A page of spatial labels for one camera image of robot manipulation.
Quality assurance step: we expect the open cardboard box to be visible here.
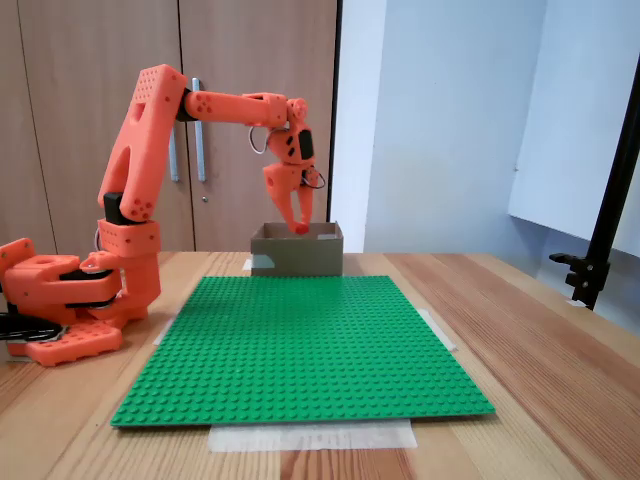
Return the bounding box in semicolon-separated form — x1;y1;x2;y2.
249;221;345;278

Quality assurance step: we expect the green lego baseplate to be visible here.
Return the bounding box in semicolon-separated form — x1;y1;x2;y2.
110;274;497;430

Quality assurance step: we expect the narrow masking tape strip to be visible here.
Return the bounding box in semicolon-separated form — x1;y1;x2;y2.
417;308;460;353
152;307;184;347

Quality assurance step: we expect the wide masking tape strip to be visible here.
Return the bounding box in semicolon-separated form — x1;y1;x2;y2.
208;419;419;454

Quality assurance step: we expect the wooden cabinet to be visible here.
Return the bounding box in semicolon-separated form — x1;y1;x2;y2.
0;0;342;257

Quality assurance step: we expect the black stand pole with clamp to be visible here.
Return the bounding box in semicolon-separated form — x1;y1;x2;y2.
548;64;640;312

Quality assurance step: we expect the gripper motor cable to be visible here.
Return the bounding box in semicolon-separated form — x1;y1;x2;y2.
247;124;327;191

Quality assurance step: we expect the metal cabinet handle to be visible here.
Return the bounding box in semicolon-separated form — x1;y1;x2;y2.
168;124;181;183
191;77;208;183

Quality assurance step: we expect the white wall board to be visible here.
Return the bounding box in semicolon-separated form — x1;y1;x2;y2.
508;0;640;259

